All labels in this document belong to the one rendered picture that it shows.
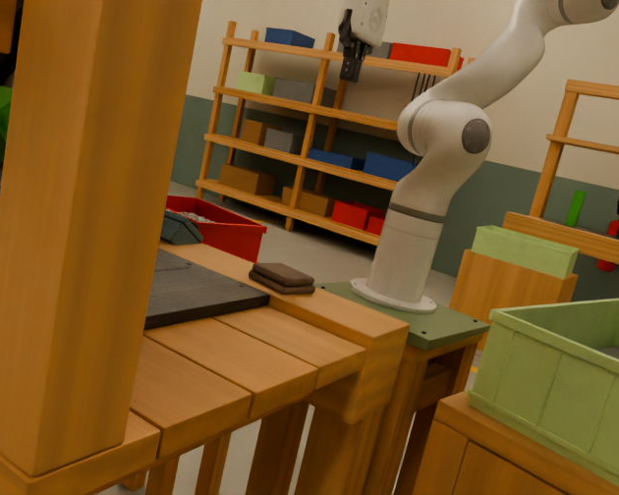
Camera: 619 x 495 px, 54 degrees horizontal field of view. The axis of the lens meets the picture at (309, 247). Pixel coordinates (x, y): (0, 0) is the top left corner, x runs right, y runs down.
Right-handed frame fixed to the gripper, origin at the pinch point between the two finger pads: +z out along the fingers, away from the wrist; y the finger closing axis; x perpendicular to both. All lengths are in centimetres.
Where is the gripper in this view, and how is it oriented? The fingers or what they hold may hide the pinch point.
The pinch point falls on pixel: (350, 70)
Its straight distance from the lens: 118.9
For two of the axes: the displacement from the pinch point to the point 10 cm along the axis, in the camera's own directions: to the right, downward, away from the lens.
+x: -8.1, -2.8, 5.1
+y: 5.4, -0.4, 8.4
